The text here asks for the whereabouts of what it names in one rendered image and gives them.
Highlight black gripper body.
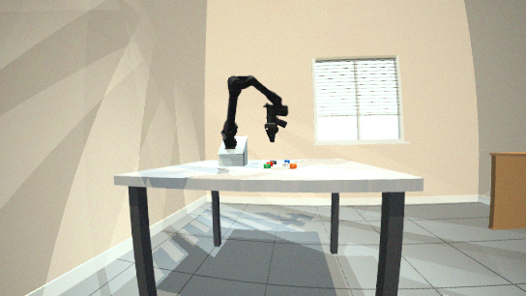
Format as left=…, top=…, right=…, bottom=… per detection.
left=264, top=114, right=278, bottom=131

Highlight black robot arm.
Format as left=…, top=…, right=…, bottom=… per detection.
left=220, top=75, right=288, bottom=149

